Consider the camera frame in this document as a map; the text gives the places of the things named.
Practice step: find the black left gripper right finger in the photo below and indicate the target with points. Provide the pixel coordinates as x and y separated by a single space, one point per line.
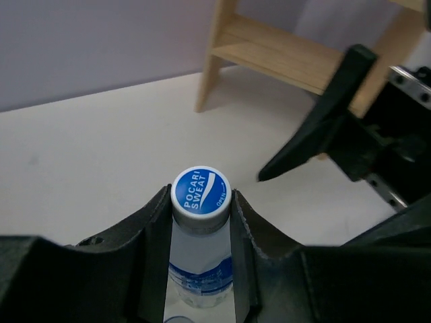
383 275

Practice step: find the wooden shelf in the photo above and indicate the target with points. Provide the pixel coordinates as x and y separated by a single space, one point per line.
297 60

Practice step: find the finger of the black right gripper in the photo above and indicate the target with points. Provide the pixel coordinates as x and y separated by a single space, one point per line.
319 125

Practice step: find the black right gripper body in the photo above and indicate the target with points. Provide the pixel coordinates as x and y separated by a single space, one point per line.
390 145

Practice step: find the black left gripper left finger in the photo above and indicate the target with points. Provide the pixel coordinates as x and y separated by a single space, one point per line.
117 275

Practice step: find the blue-cap water bottle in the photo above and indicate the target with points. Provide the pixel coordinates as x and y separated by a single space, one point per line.
200 272

